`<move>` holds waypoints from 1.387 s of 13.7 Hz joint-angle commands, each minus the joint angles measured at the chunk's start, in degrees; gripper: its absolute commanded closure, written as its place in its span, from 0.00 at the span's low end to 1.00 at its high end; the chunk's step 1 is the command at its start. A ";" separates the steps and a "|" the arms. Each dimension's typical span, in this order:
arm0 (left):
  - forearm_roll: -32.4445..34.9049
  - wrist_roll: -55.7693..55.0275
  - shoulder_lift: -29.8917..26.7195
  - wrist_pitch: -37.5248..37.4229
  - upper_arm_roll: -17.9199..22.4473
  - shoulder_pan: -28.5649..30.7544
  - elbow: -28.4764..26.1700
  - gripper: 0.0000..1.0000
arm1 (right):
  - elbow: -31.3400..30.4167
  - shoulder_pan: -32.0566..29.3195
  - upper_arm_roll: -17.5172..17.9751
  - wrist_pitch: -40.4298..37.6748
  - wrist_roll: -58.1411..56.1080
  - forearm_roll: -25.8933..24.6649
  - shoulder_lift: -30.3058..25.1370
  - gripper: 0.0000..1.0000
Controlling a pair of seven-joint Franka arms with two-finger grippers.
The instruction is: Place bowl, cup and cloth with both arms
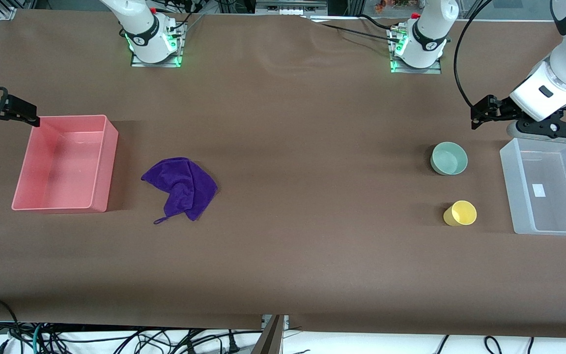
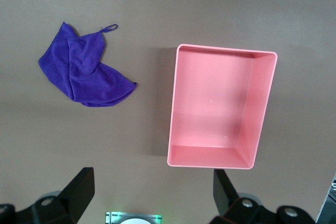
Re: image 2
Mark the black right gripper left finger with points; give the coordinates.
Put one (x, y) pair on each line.
(71, 197)

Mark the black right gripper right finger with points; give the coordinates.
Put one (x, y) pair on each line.
(225, 197)

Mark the purple microfibre cloth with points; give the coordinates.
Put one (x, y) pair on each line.
(86, 77)

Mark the pink plastic box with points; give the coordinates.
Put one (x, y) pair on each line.
(210, 103)

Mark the brown table cover sheet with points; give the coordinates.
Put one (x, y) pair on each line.
(168, 6)

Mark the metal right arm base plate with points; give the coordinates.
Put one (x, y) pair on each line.
(113, 218)

